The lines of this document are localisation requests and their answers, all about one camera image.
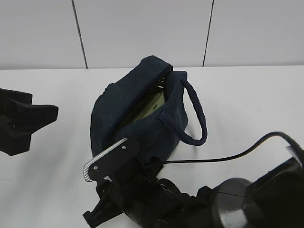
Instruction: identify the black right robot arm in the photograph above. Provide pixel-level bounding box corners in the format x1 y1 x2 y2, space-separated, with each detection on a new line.
83 146 304 228

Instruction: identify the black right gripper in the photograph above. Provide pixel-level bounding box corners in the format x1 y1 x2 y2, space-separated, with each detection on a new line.
83 157 166 228

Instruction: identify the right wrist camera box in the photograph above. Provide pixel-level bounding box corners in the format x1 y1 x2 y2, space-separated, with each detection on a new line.
83 138 141 182

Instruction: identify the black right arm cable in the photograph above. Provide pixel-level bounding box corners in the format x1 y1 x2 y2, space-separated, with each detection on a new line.
142 131 304 167

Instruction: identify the green lidded glass food container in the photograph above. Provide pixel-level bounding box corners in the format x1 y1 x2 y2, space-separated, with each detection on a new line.
119 92 165 128

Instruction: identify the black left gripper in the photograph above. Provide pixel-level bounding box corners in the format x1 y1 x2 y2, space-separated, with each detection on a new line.
0 88 58 156

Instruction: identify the dark navy fabric lunch bag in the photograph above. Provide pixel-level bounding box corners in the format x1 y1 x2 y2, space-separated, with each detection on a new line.
90 56 207 163

